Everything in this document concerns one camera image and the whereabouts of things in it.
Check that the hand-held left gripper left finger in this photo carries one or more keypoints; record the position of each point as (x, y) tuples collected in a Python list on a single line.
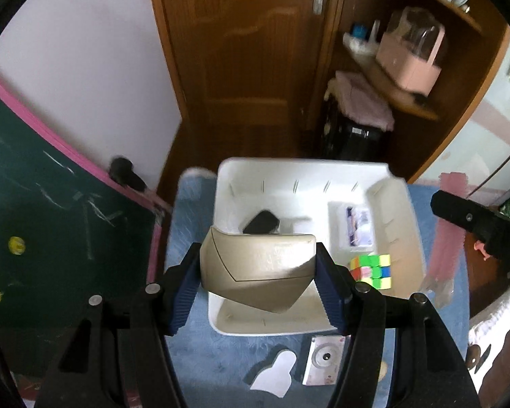
[(182, 297)]

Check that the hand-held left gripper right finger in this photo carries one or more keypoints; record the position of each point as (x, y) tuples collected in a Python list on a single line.
[(333, 301)]

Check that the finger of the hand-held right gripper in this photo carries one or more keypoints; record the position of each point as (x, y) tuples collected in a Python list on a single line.
[(471, 221)]

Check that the pink hair roller pack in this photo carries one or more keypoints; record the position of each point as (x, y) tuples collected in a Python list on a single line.
[(448, 255)]

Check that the multicoloured puzzle cube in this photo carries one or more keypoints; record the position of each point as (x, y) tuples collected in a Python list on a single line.
[(372, 272)]

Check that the beige faceted box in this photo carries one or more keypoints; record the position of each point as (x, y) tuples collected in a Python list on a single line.
[(255, 267)]

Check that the clear plastic card box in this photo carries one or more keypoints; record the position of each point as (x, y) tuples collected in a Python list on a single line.
[(357, 225)]

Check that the dark green perfume bottle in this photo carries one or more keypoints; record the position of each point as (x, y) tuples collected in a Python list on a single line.
[(261, 222)]

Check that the white plastic bin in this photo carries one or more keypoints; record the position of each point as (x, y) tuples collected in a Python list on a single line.
[(306, 187)]

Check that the light blue floral wardrobe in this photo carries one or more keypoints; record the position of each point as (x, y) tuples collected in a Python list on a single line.
[(471, 157)]

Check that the blue plush tablecloth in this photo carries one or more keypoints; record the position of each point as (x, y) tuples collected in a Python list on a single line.
[(221, 361)]

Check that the white bottle-shaped piece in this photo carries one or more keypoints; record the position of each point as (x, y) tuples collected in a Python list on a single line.
[(276, 374)]

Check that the white knitted towel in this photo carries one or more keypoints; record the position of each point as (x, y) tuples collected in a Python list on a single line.
[(497, 314)]

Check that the brown wooden shelf unit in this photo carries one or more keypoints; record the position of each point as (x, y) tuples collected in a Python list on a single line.
[(463, 93)]

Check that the black chalkboard knob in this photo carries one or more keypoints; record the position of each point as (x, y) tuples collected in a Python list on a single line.
[(123, 170)]

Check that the black suitcase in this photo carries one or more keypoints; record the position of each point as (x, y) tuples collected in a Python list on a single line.
[(352, 140)]

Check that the folded pink cloth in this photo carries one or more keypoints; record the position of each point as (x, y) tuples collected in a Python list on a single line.
[(361, 102)]

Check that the pink basket with clear dome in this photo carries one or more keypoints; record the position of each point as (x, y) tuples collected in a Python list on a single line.
[(408, 68)]

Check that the white tissue packet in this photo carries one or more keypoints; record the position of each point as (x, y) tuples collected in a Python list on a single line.
[(359, 46)]

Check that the small blue jar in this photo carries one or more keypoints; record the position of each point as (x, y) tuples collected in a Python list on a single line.
[(359, 31)]

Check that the brown wooden door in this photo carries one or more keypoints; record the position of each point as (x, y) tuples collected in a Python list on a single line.
[(238, 51)]

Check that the green chalkboard with pink frame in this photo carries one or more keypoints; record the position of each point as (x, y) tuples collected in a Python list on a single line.
[(46, 221)]

